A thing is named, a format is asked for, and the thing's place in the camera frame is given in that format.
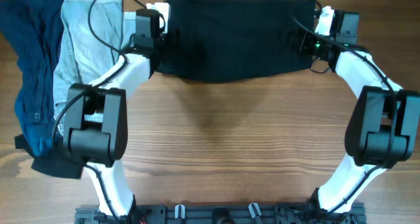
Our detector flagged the black shorts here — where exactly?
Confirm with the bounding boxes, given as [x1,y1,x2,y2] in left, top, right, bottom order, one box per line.
[157,0,315,83]

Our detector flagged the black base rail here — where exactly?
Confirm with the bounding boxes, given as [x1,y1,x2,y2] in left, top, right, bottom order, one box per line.
[74,203,367,224]

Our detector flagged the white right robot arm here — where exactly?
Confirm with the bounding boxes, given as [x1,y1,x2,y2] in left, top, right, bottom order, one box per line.
[300,7,419,219]

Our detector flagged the light blue denim shorts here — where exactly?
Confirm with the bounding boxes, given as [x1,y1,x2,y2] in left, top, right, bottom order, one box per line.
[53,0,135,118]

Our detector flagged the black garment under pile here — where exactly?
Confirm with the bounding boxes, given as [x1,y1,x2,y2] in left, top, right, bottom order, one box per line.
[14,134,83,179]

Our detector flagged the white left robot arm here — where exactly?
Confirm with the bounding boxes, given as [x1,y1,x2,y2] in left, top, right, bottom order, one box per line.
[60,9,165,223]

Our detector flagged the navy blue garment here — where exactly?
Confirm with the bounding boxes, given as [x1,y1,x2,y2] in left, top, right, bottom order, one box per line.
[1,0,64,156]

